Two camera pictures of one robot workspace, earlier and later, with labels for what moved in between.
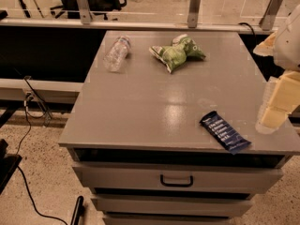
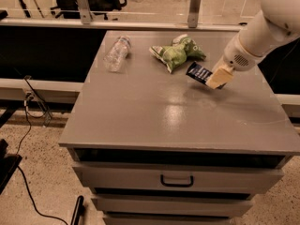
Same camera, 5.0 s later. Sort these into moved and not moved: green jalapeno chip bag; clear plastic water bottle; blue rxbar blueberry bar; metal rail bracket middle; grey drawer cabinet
Moved: blue rxbar blueberry bar
Not moved: metal rail bracket middle; green jalapeno chip bag; clear plastic water bottle; grey drawer cabinet
